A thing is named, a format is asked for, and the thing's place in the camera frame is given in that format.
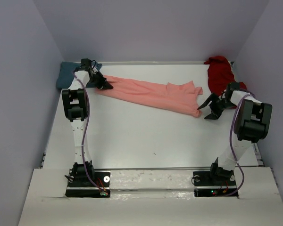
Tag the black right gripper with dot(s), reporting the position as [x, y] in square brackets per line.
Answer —
[215, 114]

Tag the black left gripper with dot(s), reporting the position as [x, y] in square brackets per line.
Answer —
[103, 84]

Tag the pink t-shirt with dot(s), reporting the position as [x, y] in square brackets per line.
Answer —
[171, 97]

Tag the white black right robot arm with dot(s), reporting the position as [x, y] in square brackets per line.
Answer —
[250, 124]

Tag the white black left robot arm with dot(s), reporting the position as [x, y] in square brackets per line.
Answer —
[77, 108]

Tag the crumpled red t-shirt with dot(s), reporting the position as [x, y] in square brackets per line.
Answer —
[219, 74]

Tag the folded teal t-shirt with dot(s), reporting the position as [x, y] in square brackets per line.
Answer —
[66, 76]

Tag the white table edge rail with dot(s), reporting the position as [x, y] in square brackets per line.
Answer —
[153, 63]

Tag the aluminium front rail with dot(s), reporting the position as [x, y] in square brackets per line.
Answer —
[175, 168]

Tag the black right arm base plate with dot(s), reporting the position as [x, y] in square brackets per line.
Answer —
[205, 186]

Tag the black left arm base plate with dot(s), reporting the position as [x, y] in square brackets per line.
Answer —
[83, 188]

